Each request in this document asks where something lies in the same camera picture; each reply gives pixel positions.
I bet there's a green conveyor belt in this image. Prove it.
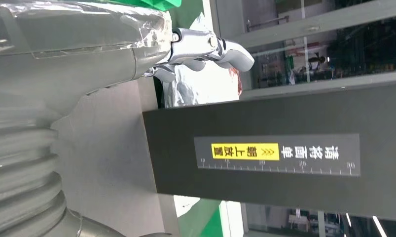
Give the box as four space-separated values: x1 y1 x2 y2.
199 204 226 237

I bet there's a green plastic crate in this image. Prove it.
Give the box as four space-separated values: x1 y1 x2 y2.
100 0 182 12

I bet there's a white printed mailer bag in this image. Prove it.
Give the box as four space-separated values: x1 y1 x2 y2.
162 13 244 109

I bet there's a black scanner column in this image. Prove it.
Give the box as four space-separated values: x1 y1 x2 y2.
142 83 396 223

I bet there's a grey yellow ruler label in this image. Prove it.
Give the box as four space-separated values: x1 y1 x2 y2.
193 133 361 177

